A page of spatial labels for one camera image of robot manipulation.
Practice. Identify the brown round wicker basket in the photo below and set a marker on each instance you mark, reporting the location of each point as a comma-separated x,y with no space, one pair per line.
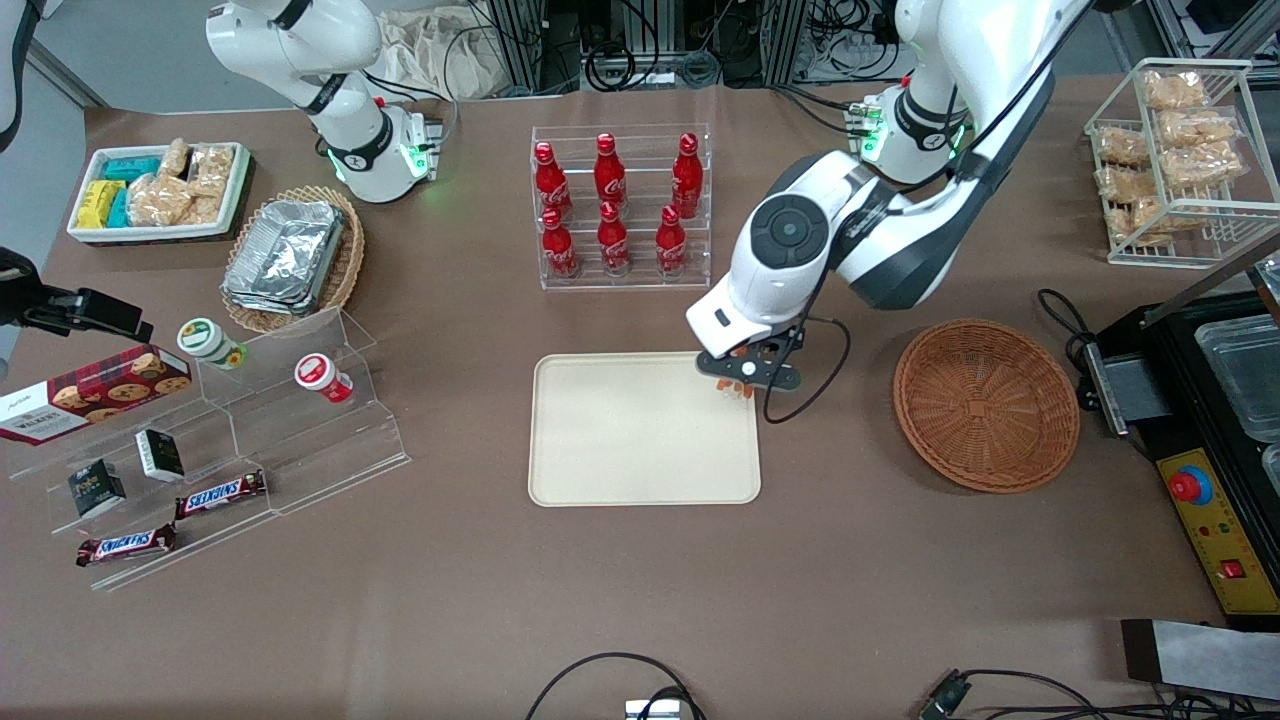
985,405

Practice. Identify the aluminium foil container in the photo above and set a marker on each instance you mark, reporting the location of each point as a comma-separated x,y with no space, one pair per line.
285,255

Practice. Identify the red lid yoghurt cup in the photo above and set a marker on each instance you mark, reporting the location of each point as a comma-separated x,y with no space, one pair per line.
318,375

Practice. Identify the light oval wicker basket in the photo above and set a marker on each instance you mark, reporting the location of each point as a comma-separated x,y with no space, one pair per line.
350,260

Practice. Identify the clear acrylic step stand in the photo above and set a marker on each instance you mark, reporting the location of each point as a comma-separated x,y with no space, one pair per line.
340,450
60,580

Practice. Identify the clear bag of crackers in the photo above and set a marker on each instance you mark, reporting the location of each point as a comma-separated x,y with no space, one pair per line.
212,170
1198,128
1200,165
1125,185
1122,145
1160,218
160,200
1172,90
175,158

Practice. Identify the clear acrylic bottle rack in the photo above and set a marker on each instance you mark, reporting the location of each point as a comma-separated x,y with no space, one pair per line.
620,285

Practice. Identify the black sealing machine yellow panel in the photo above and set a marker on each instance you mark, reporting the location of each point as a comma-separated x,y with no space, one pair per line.
1210,500

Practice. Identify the cream plastic tray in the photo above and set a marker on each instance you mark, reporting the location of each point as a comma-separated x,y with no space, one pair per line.
640,440

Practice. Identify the black box gold print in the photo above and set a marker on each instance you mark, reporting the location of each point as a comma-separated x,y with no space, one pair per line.
97,490

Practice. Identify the grey flat plate black end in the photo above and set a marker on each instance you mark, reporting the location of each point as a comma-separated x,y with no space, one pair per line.
1210,660

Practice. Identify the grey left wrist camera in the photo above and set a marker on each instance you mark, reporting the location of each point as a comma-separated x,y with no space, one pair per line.
770,377

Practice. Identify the red tartan cookie box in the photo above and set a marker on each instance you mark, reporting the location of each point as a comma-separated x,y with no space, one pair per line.
95,395

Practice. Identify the white rectangular snack bin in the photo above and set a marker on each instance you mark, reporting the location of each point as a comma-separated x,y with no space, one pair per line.
150,233

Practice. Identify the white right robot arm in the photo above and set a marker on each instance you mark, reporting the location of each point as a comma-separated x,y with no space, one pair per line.
370,150

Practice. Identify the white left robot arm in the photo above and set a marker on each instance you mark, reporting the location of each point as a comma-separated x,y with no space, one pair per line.
780,270

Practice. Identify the small clear plastic container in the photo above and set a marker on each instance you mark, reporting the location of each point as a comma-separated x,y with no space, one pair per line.
1270,282

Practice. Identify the large clear plastic container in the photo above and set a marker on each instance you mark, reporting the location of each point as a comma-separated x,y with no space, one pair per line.
1245,375

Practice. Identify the red cola bottle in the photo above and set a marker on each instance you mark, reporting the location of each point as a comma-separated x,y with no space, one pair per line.
553,180
614,242
687,175
610,172
673,244
560,248

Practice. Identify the aluminium frame post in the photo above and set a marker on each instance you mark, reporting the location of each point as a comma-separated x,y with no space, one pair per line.
785,40
518,45

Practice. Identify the Snickers chocolate bar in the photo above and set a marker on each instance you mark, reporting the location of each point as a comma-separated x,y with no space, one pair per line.
125,545
220,494

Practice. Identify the black box white label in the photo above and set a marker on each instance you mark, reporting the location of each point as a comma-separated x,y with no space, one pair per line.
160,455

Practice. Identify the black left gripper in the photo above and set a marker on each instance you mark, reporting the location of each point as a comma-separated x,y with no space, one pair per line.
773,347

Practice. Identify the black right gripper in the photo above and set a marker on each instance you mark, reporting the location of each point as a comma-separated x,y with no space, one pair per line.
42,305

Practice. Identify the teal snack pack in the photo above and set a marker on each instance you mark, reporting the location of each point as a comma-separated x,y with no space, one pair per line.
120,210
132,167

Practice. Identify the green lid yoghurt cup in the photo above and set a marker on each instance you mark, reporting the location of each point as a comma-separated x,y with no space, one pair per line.
208,340

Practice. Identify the yellow snack pack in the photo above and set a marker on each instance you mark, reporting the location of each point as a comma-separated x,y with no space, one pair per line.
98,204

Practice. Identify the small silver device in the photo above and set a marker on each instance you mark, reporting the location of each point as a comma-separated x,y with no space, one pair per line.
652,710

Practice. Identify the beige crumpled cloth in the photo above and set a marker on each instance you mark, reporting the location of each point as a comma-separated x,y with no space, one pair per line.
440,55

